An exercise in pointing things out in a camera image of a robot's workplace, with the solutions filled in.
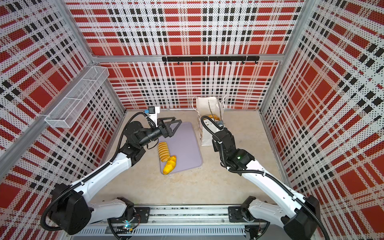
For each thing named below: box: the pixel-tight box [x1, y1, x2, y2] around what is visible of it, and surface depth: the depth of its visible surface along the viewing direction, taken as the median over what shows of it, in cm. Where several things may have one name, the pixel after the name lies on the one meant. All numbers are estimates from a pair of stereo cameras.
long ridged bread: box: [158, 141, 171, 163], surface depth 94 cm
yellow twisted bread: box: [163, 155, 177, 175], surface depth 90 cm
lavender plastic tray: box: [158, 122, 203, 174], surface depth 97 cm
